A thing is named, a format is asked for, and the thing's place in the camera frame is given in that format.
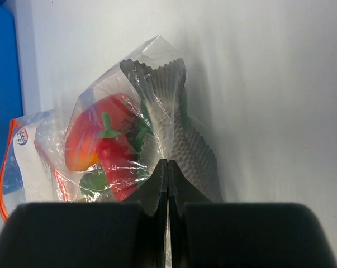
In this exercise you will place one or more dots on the blue plastic bin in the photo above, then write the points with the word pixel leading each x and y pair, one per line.
pixel 10 89

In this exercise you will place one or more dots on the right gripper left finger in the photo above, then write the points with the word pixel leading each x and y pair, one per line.
pixel 119 234

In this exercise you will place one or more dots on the green fake lettuce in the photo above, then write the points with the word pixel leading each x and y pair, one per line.
pixel 94 184

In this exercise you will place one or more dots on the grey fake fish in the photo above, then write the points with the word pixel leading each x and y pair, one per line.
pixel 160 90

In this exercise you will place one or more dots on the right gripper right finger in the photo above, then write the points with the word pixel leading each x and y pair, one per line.
pixel 208 234

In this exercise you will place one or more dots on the clear zip top bag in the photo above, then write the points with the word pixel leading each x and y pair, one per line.
pixel 33 167

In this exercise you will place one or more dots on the red fake chili pepper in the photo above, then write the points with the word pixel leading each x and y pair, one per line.
pixel 116 156

